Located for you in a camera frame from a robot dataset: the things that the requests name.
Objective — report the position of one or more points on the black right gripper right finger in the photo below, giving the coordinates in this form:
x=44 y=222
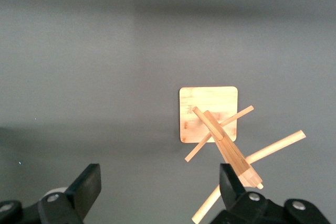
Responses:
x=244 y=205

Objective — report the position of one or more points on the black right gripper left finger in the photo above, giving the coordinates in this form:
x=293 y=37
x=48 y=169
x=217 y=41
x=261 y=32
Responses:
x=65 y=203

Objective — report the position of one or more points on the wooden cup rack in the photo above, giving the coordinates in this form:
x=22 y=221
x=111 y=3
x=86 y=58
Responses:
x=208 y=113

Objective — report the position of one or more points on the dark grey table mat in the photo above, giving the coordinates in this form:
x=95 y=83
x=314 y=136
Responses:
x=92 y=64

